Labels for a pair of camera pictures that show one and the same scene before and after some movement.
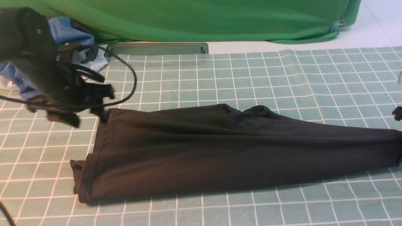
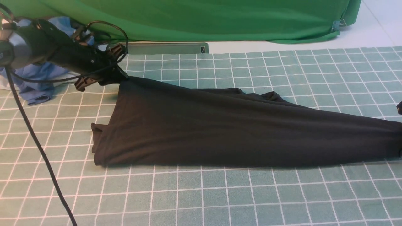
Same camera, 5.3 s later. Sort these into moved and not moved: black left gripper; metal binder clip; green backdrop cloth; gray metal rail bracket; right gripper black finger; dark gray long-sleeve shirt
Moved: dark gray long-sleeve shirt; right gripper black finger; black left gripper
Not moved: gray metal rail bracket; metal binder clip; green backdrop cloth
